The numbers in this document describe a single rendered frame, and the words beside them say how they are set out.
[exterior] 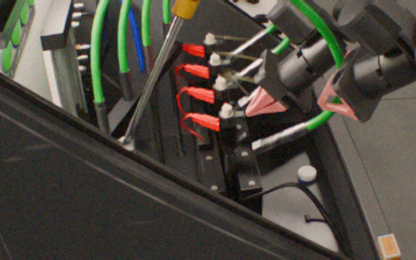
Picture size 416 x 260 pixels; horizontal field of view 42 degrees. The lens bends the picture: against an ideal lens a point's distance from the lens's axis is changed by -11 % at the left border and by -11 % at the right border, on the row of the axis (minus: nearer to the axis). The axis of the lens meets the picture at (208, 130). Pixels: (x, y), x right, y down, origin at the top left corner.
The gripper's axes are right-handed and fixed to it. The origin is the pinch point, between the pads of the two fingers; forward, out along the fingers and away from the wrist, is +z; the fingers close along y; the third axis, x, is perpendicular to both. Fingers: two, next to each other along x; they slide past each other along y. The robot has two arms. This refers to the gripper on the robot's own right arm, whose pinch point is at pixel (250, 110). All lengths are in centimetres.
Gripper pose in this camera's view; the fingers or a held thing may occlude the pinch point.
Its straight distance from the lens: 98.0
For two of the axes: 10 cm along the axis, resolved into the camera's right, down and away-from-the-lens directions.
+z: -6.3, 5.3, 5.7
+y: -7.6, -5.6, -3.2
